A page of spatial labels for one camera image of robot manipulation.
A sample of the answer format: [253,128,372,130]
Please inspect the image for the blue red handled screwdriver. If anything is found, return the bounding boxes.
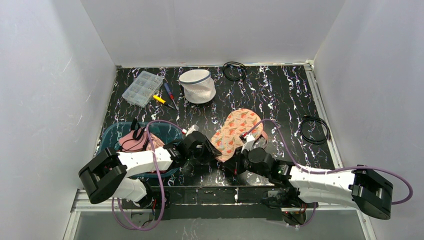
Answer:
[163,82,179,110]

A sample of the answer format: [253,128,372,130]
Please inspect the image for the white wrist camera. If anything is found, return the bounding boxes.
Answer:
[185,124,199,136]
[241,133,256,152]

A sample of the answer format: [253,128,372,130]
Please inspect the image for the black cable coil at back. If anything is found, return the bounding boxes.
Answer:
[222,61,248,82]

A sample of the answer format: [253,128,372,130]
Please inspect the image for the black cable coil at right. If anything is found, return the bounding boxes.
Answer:
[300,115,331,145]

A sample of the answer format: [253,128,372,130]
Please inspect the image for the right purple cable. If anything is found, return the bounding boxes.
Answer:
[243,118,414,229]

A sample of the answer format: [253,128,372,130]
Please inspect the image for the purple cable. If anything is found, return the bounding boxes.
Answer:
[243,118,414,229]
[111,119,188,232]

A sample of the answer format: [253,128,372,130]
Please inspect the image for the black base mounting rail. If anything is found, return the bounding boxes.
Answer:
[120,185,319,222]

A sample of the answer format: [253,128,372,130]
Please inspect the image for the teal plastic bin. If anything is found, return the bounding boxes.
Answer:
[98,121,185,179]

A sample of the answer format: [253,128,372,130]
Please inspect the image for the strawberry print mesh laundry bag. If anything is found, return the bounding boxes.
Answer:
[210,108,261,163]

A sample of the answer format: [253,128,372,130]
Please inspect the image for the aluminium frame rail right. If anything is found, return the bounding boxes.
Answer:
[304,59,344,169]

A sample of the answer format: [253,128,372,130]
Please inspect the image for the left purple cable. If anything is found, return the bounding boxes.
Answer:
[111,119,188,232]

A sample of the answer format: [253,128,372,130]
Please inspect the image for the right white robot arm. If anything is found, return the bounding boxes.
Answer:
[223,148,393,220]

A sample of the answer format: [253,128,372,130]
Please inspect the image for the black cable coil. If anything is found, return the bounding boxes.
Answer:
[222,61,248,82]
[300,115,331,145]

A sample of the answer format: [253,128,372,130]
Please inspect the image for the clear plastic screw organizer box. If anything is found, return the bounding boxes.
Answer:
[122,70,164,108]

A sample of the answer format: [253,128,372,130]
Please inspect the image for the yellow handled screwdriver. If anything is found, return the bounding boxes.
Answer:
[153,95,176,110]

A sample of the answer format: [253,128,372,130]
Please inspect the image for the pink clothes in bin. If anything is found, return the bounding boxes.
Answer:
[118,118,165,153]

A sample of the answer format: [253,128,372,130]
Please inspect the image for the white mesh laundry basket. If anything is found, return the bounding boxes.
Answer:
[178,69,216,104]

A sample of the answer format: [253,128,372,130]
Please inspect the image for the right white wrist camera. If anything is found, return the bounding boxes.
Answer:
[241,133,256,152]

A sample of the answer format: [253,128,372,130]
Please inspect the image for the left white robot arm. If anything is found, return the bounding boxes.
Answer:
[78,131,222,204]

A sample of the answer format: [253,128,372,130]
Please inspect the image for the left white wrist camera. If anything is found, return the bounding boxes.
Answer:
[185,124,199,136]

